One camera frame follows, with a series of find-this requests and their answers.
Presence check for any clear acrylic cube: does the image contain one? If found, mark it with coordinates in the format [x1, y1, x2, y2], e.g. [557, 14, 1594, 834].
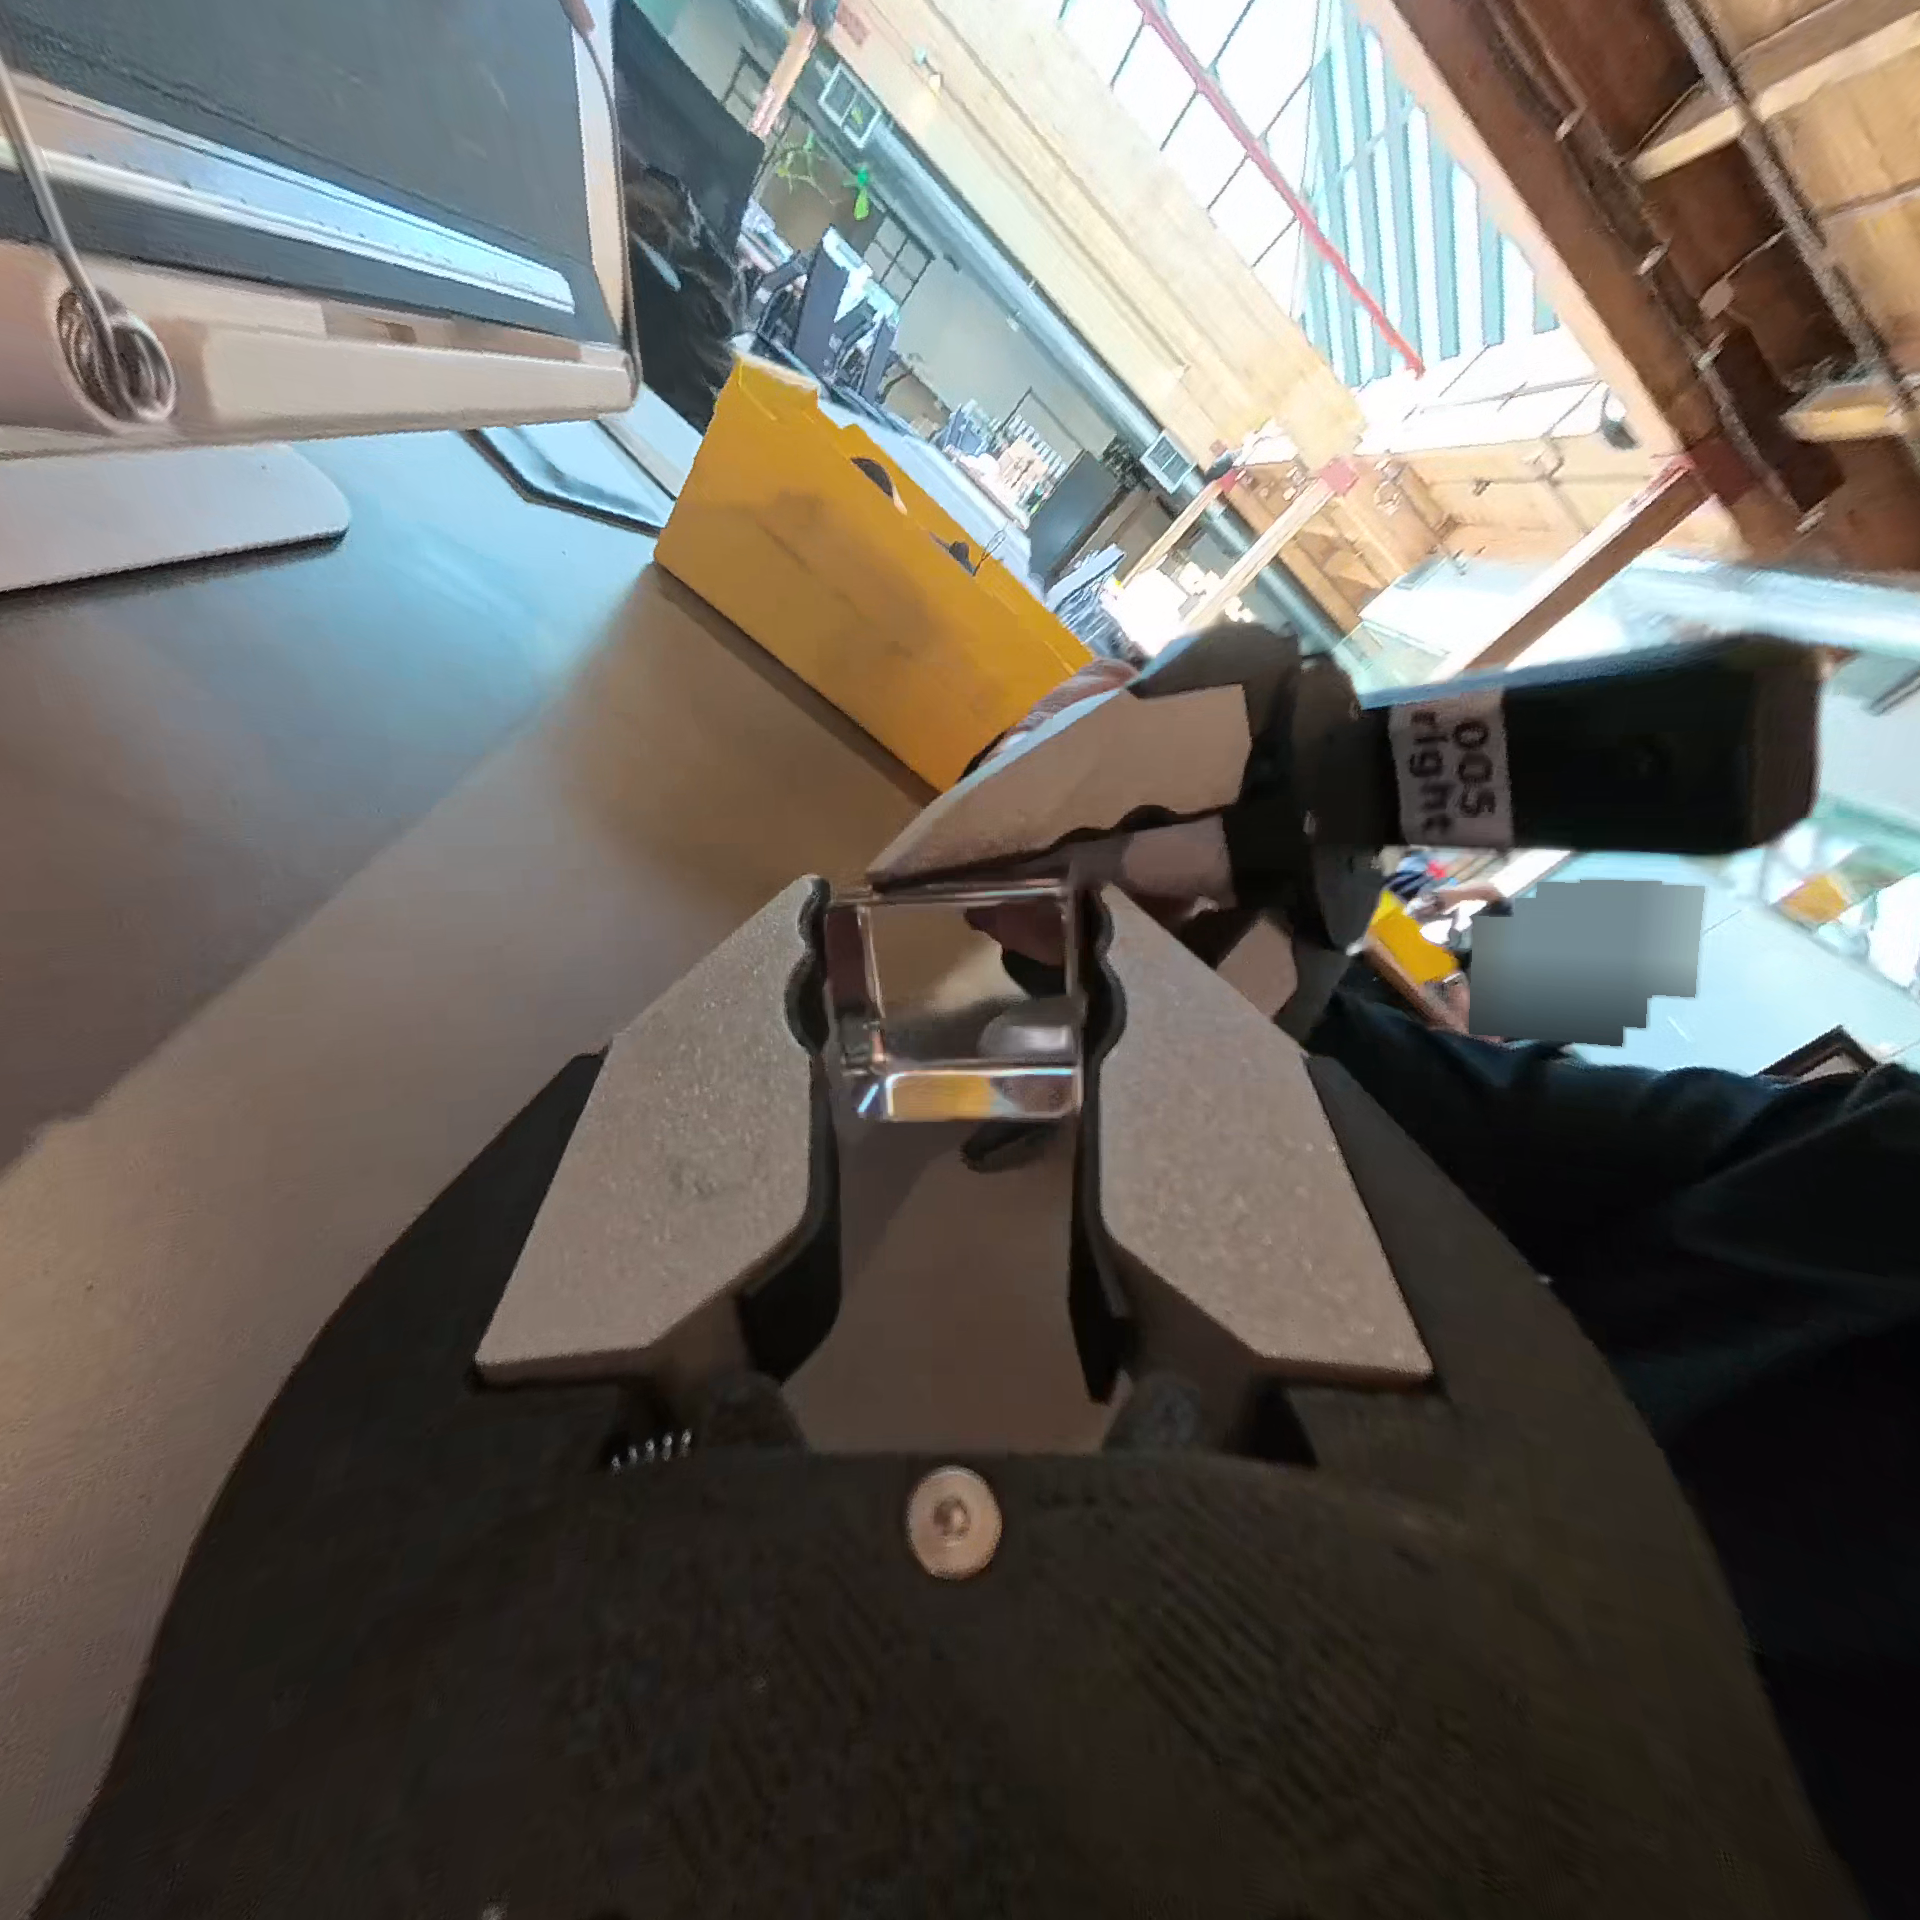
[819, 879, 1089, 1126]

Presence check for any dark screen monitor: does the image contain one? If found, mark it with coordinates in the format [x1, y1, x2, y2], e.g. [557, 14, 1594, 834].
[0, 0, 644, 459]

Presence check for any person's right forearm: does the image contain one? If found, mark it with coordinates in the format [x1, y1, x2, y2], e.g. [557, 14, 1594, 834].
[1304, 982, 1920, 1920]

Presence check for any white monitor stand base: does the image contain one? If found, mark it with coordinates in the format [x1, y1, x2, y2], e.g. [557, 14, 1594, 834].
[0, 439, 357, 597]

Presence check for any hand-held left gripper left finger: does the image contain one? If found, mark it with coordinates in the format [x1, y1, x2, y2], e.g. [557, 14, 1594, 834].
[478, 877, 846, 1390]

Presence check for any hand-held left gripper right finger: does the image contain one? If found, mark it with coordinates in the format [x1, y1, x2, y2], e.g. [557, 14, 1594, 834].
[1068, 885, 1438, 1390]

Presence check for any white tipped metal wire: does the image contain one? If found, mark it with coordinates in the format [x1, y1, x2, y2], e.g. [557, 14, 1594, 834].
[0, 57, 179, 429]

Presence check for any black monitor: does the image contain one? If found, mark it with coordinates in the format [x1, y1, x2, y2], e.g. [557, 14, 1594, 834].
[478, 0, 771, 535]

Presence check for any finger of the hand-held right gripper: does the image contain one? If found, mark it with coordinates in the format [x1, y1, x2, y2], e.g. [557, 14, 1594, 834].
[1073, 817, 1309, 1025]
[867, 682, 1258, 889]

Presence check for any yellow plastic bin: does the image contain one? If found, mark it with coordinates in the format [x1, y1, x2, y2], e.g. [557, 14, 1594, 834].
[653, 354, 1100, 794]

